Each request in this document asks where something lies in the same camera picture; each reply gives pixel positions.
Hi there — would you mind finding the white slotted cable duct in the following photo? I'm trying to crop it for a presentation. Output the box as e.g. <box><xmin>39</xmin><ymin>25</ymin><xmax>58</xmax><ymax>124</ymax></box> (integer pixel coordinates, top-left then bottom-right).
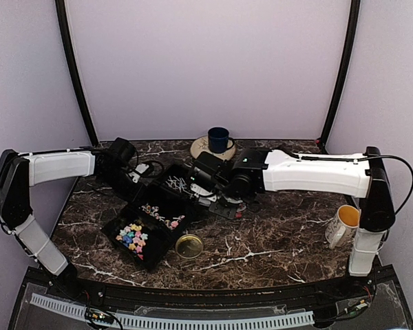
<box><xmin>30</xmin><ymin>294</ymin><xmax>315</xmax><ymax>329</ymax></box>

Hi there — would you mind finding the gold jar lid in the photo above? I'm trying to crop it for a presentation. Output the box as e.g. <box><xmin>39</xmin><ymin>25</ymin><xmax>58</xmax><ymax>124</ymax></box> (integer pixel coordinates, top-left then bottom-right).
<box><xmin>175</xmin><ymin>234</ymin><xmax>204</xmax><ymax>259</ymax></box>

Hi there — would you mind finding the beige ceramic plate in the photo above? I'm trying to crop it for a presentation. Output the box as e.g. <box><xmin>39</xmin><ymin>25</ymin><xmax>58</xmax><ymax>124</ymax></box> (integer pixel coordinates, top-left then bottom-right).
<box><xmin>190</xmin><ymin>136</ymin><xmax>237</xmax><ymax>160</ymax></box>

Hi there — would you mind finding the black three-compartment candy tray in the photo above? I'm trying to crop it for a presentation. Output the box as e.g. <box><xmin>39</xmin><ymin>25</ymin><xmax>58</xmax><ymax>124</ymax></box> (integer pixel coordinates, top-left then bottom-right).
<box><xmin>101</xmin><ymin>164</ymin><xmax>199</xmax><ymax>271</ymax></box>

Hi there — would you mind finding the black frame post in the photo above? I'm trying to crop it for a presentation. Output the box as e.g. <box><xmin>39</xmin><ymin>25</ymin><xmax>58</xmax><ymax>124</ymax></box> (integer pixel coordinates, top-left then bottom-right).
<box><xmin>54</xmin><ymin>0</ymin><xmax>99</xmax><ymax>146</ymax></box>
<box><xmin>318</xmin><ymin>0</ymin><xmax>361</xmax><ymax>151</ymax></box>

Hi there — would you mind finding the left black frame post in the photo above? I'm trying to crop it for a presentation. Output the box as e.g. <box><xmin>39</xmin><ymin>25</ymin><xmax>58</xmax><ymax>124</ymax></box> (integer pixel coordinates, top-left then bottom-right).
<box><xmin>54</xmin><ymin>0</ymin><xmax>99</xmax><ymax>146</ymax></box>

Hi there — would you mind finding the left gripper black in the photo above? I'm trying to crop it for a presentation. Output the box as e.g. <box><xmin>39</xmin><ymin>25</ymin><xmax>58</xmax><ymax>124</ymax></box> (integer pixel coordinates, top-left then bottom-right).
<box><xmin>99</xmin><ymin>167</ymin><xmax>147</xmax><ymax>205</ymax></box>

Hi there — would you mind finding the right black frame post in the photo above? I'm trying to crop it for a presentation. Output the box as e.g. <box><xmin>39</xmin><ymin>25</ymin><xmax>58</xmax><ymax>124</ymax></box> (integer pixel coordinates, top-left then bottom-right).
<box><xmin>318</xmin><ymin>0</ymin><xmax>361</xmax><ymax>151</ymax></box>

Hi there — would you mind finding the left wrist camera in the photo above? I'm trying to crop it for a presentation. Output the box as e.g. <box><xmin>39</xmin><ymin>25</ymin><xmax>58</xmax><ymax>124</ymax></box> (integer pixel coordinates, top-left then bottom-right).
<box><xmin>128</xmin><ymin>163</ymin><xmax>152</xmax><ymax>183</ymax></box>

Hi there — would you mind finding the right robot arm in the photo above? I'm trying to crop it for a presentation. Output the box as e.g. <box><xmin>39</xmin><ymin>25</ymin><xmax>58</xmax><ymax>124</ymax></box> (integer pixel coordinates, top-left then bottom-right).
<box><xmin>189</xmin><ymin>146</ymin><xmax>398</xmax><ymax>298</ymax></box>

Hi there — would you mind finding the dark blue mug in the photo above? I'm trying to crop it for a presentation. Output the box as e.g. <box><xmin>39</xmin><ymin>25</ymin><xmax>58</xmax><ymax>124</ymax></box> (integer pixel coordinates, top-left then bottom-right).
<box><xmin>207</xmin><ymin>126</ymin><xmax>235</xmax><ymax>153</ymax></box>

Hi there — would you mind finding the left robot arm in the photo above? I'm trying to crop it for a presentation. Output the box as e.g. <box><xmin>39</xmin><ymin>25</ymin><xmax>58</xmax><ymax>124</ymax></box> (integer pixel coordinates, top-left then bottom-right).
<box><xmin>0</xmin><ymin>137</ymin><xmax>142</xmax><ymax>300</ymax></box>

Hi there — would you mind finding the clear plastic jar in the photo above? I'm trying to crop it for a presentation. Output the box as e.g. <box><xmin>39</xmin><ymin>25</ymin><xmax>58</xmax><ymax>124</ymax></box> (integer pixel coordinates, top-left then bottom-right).
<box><xmin>235</xmin><ymin>203</ymin><xmax>247</xmax><ymax>219</ymax></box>

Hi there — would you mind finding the white mug yellow inside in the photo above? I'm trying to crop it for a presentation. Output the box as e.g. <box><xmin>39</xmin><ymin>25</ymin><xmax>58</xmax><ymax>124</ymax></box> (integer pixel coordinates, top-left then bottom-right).
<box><xmin>325</xmin><ymin>205</ymin><xmax>360</xmax><ymax>250</ymax></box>

